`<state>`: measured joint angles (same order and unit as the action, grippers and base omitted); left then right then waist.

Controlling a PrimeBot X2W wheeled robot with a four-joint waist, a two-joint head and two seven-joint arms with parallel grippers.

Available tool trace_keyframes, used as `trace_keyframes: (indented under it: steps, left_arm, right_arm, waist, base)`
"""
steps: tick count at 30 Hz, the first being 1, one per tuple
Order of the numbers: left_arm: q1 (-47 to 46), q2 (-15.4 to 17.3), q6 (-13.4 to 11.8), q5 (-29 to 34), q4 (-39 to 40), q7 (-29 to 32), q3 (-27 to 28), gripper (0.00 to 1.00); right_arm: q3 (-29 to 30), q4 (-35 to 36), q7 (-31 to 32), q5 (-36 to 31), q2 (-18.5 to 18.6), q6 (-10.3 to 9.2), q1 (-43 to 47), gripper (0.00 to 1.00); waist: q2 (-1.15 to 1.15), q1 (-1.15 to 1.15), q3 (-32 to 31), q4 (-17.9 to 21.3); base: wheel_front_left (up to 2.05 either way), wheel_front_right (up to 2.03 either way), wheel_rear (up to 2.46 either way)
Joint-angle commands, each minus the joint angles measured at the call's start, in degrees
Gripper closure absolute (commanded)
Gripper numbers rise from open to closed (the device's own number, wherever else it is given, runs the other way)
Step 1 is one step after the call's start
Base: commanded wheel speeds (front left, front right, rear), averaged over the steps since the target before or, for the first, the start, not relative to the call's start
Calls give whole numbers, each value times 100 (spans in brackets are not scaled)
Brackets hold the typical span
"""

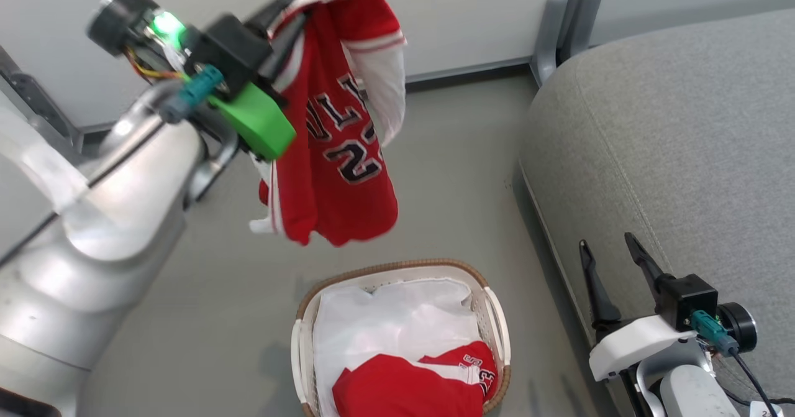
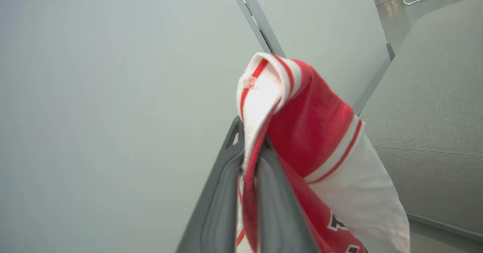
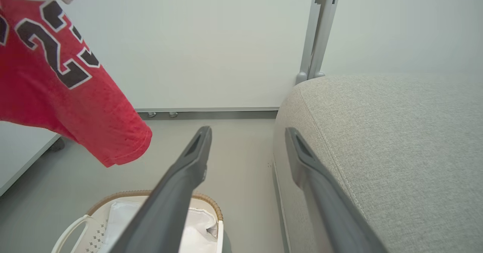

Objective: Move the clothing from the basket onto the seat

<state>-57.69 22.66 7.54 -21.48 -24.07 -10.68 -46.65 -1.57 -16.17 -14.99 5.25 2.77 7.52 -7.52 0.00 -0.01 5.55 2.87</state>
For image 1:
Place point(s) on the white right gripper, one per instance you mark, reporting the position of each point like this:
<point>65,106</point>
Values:
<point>627,345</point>

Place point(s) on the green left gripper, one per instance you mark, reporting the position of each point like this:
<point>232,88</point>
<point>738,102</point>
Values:
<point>258,122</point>

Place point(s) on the red jersey black lettering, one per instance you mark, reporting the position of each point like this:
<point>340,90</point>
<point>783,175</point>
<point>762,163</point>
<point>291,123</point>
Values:
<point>335,156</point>

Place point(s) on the red garment white lettering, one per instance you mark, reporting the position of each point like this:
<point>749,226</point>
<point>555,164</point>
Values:
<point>404,386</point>

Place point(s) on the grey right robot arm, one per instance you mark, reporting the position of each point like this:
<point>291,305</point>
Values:
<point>689,392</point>

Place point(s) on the white woven-rim laundry basket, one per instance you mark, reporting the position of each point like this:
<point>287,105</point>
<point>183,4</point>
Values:
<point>494,317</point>

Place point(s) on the white cloth basket liner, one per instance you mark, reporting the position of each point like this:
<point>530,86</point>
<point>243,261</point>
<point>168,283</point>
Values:
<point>385,324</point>

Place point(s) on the grey fabric sofa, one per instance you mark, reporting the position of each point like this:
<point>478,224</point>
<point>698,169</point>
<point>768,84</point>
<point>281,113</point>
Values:
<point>683,143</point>

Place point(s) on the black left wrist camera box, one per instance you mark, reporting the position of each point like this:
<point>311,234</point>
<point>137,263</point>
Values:
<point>230,50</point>

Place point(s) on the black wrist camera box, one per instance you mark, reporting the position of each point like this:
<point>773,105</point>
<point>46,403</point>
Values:
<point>686,302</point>
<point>230,50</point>

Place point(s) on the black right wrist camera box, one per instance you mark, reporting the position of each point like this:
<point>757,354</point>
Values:
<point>686,302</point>

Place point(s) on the grey partition post beside sofa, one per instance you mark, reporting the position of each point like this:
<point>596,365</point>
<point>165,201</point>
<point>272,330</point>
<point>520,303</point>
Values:
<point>562,25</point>

